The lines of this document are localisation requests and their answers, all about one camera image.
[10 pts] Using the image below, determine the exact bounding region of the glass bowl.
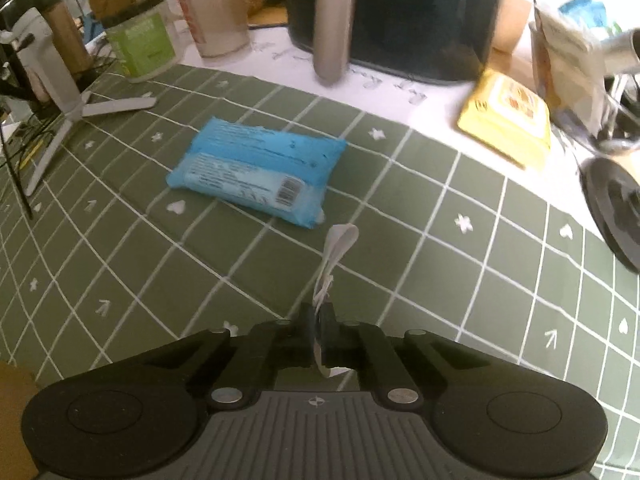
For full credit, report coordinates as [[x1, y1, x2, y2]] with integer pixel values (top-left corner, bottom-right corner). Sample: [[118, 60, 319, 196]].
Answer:
[[530, 20, 640, 157]]

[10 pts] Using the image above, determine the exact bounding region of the white paper strip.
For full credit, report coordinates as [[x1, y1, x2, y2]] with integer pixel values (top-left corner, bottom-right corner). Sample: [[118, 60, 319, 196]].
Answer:
[[311, 224, 360, 378]]

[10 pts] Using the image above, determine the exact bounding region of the teal snack packet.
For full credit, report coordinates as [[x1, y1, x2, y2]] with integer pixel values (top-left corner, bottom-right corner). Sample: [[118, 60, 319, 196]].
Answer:
[[557, 0, 608, 26]]

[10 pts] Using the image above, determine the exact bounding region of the white printed cloth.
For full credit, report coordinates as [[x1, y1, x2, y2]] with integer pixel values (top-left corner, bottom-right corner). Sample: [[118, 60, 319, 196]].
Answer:
[[165, 22, 640, 241]]

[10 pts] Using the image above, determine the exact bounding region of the grey shaker bottle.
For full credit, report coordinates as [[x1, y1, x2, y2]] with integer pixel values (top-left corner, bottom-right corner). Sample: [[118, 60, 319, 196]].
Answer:
[[165, 0, 251, 58]]

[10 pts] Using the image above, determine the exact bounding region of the round black kettle base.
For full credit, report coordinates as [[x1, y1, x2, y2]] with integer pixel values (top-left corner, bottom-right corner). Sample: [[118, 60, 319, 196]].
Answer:
[[580, 155, 640, 273]]

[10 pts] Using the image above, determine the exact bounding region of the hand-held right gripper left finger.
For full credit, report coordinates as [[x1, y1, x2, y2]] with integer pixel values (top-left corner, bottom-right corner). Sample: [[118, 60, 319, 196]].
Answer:
[[145, 305, 321, 408]]

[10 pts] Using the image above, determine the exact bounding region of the green label jar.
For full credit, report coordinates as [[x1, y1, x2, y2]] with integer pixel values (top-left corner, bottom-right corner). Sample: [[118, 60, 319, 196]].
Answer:
[[101, 0, 178, 83]]

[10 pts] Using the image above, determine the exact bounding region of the wooden figure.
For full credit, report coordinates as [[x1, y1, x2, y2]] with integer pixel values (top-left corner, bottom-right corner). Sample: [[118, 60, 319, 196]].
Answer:
[[492, 0, 533, 56]]

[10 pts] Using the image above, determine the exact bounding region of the white tripod stand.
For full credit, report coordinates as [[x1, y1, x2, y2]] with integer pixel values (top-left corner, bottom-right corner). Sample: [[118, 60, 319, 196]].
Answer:
[[0, 7, 158, 197]]

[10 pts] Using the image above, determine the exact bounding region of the blue wet wipes packet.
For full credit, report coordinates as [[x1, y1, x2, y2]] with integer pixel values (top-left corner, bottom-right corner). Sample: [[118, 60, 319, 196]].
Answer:
[[166, 116, 348, 230]]

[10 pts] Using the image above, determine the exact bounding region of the yellow wipes packet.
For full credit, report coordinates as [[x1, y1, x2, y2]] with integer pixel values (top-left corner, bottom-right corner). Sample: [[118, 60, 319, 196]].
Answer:
[[457, 70, 552, 168]]

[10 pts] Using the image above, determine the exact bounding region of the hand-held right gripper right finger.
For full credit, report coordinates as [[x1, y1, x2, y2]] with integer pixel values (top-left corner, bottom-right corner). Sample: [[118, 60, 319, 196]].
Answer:
[[320, 302, 481, 408]]

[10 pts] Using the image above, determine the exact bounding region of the large cardboard box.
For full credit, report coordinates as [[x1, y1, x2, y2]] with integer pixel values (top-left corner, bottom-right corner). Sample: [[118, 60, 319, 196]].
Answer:
[[0, 360, 38, 480]]

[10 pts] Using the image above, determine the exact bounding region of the green checked tablecloth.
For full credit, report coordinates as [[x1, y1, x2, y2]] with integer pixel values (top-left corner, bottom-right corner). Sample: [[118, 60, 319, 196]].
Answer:
[[0, 62, 640, 466]]

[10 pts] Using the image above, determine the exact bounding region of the black air fryer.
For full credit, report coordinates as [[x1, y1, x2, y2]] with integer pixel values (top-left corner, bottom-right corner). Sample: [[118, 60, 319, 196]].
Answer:
[[282, 0, 511, 87]]

